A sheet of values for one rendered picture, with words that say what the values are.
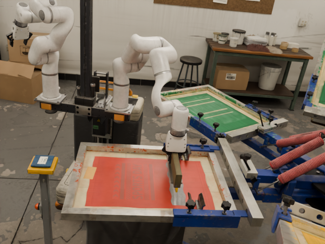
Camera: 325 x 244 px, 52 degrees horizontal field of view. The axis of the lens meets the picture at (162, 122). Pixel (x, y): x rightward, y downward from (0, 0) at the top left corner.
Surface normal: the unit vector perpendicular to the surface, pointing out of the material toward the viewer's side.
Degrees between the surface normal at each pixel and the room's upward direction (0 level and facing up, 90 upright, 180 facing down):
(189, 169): 0
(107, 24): 90
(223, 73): 87
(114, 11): 90
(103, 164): 0
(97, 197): 0
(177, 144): 92
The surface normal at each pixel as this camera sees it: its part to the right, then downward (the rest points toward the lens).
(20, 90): -0.17, 0.44
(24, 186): 0.11, -0.88
